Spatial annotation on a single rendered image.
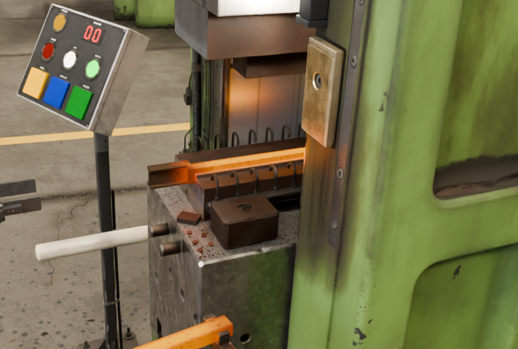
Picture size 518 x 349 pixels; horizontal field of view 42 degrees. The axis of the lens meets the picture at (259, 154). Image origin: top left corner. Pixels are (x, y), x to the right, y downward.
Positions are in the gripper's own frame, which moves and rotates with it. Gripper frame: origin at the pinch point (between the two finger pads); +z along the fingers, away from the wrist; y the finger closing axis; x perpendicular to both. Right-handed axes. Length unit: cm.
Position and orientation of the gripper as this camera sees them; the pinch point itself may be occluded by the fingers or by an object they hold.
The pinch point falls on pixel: (22, 196)
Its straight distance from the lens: 140.2
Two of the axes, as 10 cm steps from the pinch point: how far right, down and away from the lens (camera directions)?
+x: 0.5, -9.0, -4.3
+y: 4.1, 4.1, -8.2
